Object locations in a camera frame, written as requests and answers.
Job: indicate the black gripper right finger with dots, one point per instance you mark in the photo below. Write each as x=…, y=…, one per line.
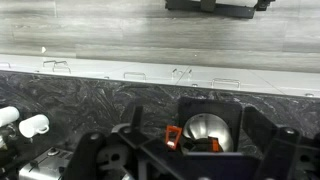
x=280, y=157

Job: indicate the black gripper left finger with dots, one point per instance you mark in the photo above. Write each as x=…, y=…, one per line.
x=83, y=164

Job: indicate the white lower cabinet row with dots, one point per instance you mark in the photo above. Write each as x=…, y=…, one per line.
x=260, y=81

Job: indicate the silver toaster appliance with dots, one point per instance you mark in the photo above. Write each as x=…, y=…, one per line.
x=50, y=165

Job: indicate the white ceramic mug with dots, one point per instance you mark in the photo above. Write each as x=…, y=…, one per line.
x=38, y=124
x=8, y=115

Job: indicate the black steel coffee maker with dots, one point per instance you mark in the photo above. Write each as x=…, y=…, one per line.
x=176, y=157

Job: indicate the stainless steel coffee carafe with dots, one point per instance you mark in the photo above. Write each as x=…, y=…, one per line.
x=205, y=126

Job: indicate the black frame on floor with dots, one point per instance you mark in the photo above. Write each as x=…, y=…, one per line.
x=218, y=9

